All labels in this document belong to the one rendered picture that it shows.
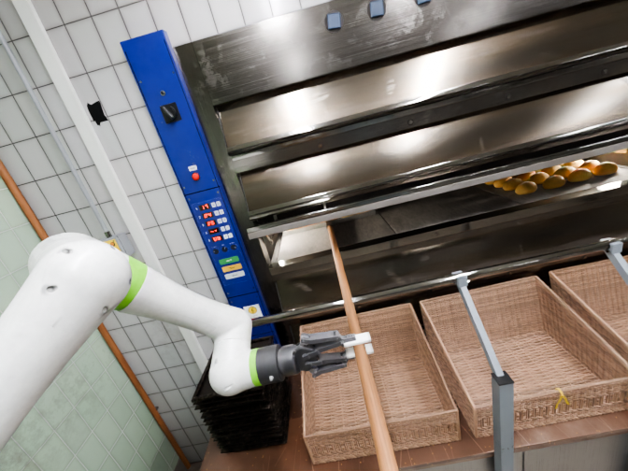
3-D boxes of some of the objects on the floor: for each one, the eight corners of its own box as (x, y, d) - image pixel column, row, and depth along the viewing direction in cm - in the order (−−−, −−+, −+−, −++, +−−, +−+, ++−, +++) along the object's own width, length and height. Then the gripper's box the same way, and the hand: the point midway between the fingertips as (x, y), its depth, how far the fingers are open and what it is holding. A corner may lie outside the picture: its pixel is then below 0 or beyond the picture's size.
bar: (326, 506, 143) (251, 315, 102) (592, 461, 134) (626, 232, 93) (331, 605, 114) (228, 392, 73) (671, 555, 105) (773, 280, 64)
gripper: (275, 328, 76) (363, 308, 75) (291, 372, 82) (373, 355, 80) (272, 348, 69) (368, 327, 68) (290, 395, 75) (379, 377, 73)
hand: (358, 345), depth 74 cm, fingers closed on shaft, 3 cm apart
